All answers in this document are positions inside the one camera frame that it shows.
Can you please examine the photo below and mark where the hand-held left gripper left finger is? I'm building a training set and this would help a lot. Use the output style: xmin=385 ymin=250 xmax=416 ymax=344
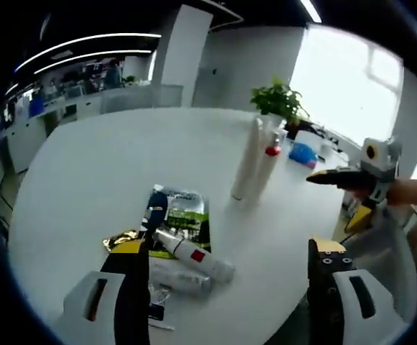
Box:
xmin=63 ymin=241 xmax=150 ymax=345

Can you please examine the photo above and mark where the small silver skincare sachet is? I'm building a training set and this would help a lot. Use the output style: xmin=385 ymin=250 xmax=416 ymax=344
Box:
xmin=147 ymin=282 xmax=176 ymax=331

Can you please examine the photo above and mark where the white skincare bottle clear cap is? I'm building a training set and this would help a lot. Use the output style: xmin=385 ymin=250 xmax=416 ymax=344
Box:
xmin=148 ymin=257 xmax=214 ymax=298
xmin=153 ymin=229 xmax=237 ymax=284

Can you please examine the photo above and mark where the green black skincare mask pack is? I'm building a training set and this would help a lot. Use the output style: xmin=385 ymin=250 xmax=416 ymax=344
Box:
xmin=141 ymin=184 xmax=214 ymax=259

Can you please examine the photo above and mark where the gold foil skincare sachet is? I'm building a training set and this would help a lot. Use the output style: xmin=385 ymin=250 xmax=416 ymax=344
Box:
xmin=101 ymin=229 xmax=145 ymax=253

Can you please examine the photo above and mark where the long ceiling light strip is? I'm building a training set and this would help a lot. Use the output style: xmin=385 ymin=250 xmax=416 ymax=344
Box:
xmin=13 ymin=32 xmax=163 ymax=73

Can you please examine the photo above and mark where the tall white skincare tube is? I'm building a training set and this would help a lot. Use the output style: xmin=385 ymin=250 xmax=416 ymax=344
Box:
xmin=231 ymin=117 xmax=264 ymax=203

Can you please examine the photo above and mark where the blue tissue pack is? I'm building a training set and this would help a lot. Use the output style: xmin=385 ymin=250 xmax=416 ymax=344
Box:
xmin=288 ymin=141 xmax=319 ymax=169

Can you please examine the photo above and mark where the white office counter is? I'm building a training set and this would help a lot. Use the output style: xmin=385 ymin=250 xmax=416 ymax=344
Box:
xmin=0 ymin=83 xmax=185 ymax=174

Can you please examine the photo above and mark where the short ceiling light strip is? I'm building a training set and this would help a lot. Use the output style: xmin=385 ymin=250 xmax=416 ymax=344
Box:
xmin=33 ymin=49 xmax=155 ymax=75

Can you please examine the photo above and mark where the red collar skincare pump bottle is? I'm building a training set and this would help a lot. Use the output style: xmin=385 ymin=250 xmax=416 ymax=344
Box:
xmin=255 ymin=132 xmax=282 ymax=203

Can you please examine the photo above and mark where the green potted plant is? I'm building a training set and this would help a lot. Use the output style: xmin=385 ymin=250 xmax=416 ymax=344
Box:
xmin=249 ymin=74 xmax=309 ymax=131

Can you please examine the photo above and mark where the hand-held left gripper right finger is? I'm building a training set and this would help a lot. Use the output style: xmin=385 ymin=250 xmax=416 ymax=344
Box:
xmin=307 ymin=236 xmax=410 ymax=345

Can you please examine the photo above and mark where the blue bin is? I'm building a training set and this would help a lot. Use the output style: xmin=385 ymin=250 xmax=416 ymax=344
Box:
xmin=28 ymin=98 xmax=45 ymax=119

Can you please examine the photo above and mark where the person's right hand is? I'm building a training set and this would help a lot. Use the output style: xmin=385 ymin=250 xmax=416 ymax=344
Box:
xmin=386 ymin=175 xmax=417 ymax=206

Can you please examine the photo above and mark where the white mesh chair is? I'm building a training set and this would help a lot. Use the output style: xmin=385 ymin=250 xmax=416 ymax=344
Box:
xmin=332 ymin=207 xmax=417 ymax=326

